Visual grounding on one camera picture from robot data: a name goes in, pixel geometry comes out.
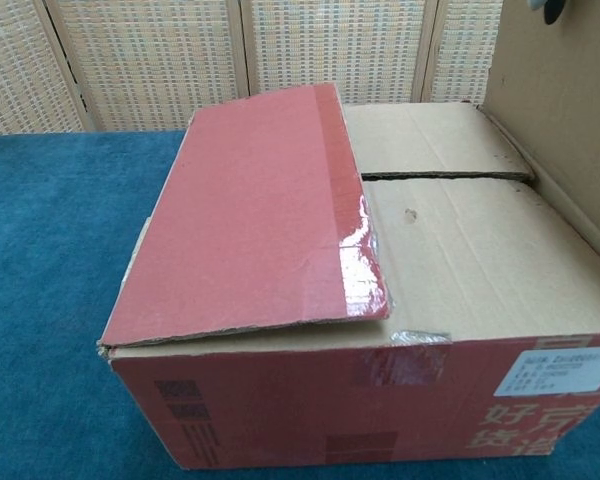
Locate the red cardboard box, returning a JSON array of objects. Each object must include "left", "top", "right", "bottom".
[{"left": 97, "top": 0, "right": 600, "bottom": 471}]

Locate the blue table mat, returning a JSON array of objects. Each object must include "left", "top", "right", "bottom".
[{"left": 0, "top": 130, "right": 600, "bottom": 480}]

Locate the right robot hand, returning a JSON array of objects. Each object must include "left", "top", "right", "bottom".
[{"left": 527, "top": 0, "right": 564, "bottom": 25}]

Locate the woven folding screen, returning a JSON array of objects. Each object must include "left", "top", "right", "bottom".
[{"left": 0, "top": 0, "right": 506, "bottom": 137}]

